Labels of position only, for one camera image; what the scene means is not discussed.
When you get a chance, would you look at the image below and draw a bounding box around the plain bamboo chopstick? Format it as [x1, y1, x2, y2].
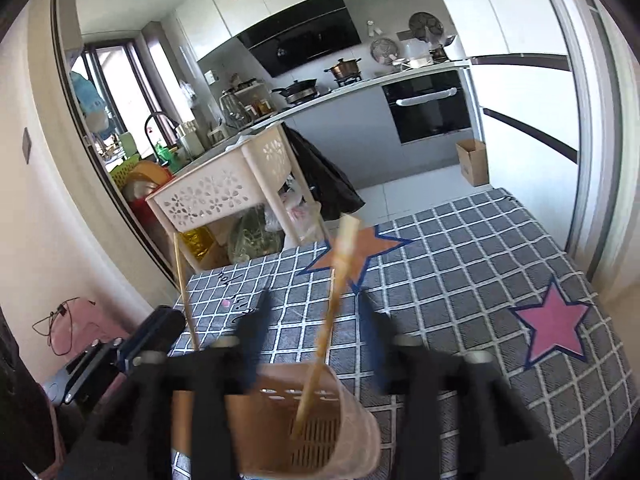
[172, 232, 200, 351]

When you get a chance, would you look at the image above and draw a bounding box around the pink plastic utensil holder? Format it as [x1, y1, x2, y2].
[171, 363, 382, 480]

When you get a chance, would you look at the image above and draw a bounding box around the patterned bamboo chopstick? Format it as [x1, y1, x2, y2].
[291, 214, 360, 439]

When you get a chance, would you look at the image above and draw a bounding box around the black kitchen faucet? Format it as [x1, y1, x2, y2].
[143, 112, 179, 153]

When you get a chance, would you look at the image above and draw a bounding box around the yellow oil bottle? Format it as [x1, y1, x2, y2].
[180, 226, 216, 262]

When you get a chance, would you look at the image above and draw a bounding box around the grey checked tablecloth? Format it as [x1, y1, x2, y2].
[172, 188, 639, 479]

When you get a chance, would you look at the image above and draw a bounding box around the black hanging bag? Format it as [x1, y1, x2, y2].
[282, 124, 366, 221]

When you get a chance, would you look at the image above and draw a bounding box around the cardboard box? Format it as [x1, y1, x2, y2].
[456, 139, 489, 186]

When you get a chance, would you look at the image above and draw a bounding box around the black built-in oven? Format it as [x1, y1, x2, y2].
[382, 70, 471, 144]

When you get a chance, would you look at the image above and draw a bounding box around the black wok pan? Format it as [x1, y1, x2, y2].
[271, 79, 318, 105]

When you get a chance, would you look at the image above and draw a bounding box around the copper pot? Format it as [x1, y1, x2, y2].
[326, 58, 360, 80]

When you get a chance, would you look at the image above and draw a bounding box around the black range hood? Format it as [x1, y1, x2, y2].
[238, 0, 360, 77]

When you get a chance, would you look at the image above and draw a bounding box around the white refrigerator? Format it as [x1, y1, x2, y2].
[444, 0, 579, 247]

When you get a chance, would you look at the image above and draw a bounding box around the small desk fan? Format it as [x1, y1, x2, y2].
[408, 11, 444, 42]

